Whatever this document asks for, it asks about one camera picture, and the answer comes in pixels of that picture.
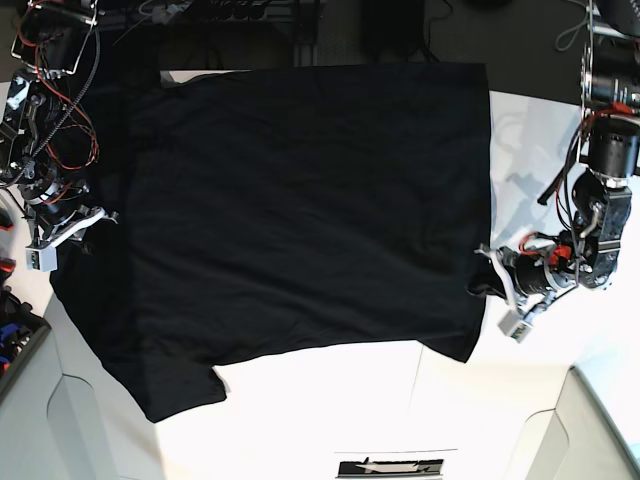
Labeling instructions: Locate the black t-shirt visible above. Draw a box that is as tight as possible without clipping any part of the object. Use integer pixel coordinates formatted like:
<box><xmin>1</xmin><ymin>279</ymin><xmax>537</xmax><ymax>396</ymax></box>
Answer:
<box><xmin>50</xmin><ymin>63</ymin><xmax>491</xmax><ymax>422</ymax></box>

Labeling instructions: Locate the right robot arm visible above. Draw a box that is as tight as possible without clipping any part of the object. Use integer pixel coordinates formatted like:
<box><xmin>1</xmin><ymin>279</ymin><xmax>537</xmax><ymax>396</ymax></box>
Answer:
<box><xmin>1</xmin><ymin>1</ymin><xmax>118</xmax><ymax>270</ymax></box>

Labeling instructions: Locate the pile of orange black tools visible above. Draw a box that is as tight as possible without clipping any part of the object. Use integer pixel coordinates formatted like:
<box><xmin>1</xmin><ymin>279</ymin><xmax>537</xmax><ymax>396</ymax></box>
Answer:
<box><xmin>0</xmin><ymin>199</ymin><xmax>39</xmax><ymax>374</ymax></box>

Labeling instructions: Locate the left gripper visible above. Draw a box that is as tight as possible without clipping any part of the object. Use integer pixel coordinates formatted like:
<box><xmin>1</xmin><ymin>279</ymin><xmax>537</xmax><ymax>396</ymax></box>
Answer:
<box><xmin>467</xmin><ymin>242</ymin><xmax>579</xmax><ymax>320</ymax></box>

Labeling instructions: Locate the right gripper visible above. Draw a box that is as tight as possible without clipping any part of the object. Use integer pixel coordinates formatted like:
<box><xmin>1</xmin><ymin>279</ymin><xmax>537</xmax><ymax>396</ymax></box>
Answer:
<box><xmin>19</xmin><ymin>182</ymin><xmax>119</xmax><ymax>255</ymax></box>

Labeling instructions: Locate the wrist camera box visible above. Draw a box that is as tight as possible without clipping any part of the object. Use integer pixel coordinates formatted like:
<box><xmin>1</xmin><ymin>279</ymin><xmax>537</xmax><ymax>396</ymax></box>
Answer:
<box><xmin>498</xmin><ymin>310</ymin><xmax>533</xmax><ymax>343</ymax></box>
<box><xmin>25</xmin><ymin>246</ymin><xmax>58</xmax><ymax>273</ymax></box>

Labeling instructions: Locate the grey left corner panel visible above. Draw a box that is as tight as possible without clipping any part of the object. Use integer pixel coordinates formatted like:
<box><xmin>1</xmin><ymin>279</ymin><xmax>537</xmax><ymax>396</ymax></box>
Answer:
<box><xmin>0</xmin><ymin>324</ymin><xmax>119</xmax><ymax>480</ymax></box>

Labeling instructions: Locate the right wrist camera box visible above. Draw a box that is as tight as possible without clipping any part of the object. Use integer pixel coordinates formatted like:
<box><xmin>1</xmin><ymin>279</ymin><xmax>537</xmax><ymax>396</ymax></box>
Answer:
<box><xmin>25</xmin><ymin>246</ymin><xmax>58</xmax><ymax>273</ymax></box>

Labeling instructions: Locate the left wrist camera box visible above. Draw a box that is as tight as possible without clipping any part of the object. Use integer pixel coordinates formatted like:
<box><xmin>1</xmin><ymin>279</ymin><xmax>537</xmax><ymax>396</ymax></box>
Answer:
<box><xmin>498</xmin><ymin>310</ymin><xmax>533</xmax><ymax>343</ymax></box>

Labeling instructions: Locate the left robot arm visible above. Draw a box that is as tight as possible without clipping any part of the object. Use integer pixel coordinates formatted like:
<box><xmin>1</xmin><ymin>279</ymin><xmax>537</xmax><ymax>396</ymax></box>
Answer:
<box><xmin>469</xmin><ymin>1</ymin><xmax>639</xmax><ymax>323</ymax></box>

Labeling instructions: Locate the printed paper sheet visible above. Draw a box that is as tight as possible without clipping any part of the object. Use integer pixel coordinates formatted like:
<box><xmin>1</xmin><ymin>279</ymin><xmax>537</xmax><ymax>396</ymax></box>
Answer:
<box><xmin>334</xmin><ymin>449</ymin><xmax>459</xmax><ymax>479</ymax></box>

